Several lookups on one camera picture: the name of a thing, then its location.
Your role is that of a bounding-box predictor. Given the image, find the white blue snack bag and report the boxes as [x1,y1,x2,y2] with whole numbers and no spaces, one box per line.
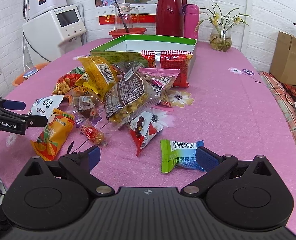
[29,95,64,119]

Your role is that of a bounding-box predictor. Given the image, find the orange juice-print snack bag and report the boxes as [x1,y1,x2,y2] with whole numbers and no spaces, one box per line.
[30,108,75,161]

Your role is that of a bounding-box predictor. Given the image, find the small red peanut packet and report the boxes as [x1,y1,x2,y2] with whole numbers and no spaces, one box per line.
[80,123,107,146]

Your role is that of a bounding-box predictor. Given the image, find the green blue snack packet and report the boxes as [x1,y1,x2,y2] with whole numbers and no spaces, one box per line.
[160,139,204,173]

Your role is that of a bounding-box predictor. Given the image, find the clear orange pastry packet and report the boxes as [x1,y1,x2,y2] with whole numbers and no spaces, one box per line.
[67,86,102,119]

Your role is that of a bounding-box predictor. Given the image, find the red fried snack bag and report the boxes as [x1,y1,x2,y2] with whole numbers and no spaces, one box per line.
[52,67,85,95]

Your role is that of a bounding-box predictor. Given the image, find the red white chocolate ball packet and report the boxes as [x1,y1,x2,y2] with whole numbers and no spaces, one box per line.
[128,111,164,157]

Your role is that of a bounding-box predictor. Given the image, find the yellow corn snack bag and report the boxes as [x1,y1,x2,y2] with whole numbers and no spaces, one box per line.
[78,56,118,99]

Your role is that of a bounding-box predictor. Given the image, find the brown label clear snack bag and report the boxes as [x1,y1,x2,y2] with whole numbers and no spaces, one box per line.
[104,69,160,127]

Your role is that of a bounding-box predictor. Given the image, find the pink lemon snack bag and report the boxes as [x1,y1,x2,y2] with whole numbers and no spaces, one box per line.
[138,68,180,107]

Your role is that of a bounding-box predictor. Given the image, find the red noodle packet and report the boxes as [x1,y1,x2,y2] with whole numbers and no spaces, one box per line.
[141,50,193,88]

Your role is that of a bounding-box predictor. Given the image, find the orange plastic stool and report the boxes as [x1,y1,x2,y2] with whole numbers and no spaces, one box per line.
[12,63,48,87]

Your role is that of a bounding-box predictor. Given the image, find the white water dispenser machine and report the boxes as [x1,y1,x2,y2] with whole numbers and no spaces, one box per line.
[23,4,86,65]

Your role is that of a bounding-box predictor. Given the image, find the pink floral tablecloth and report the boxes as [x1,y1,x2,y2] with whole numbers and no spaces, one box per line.
[0,37,296,235]

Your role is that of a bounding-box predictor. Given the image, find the plaid cushion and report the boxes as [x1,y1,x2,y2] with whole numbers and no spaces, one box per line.
[259,72,296,144]

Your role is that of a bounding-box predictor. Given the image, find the green cardboard box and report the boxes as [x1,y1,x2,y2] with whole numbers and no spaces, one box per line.
[90,35,197,70]

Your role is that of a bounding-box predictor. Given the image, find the red plastic basin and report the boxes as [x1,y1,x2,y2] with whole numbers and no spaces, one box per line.
[109,27,147,38]

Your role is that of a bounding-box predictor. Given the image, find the glass vase with plant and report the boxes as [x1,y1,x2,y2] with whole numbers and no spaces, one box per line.
[194,3,250,52]

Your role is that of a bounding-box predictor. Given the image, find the brown cardboard box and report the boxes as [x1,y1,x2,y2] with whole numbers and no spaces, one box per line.
[269,32,296,85]

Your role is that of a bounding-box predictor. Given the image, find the black stirring stick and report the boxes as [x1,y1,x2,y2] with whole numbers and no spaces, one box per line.
[114,0,129,33]

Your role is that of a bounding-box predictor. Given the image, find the dark red thermos jug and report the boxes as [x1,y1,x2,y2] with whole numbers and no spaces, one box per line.
[156,0,187,37]

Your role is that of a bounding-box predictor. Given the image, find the pink thermos bottle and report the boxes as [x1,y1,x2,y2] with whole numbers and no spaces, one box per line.
[182,4,200,40]

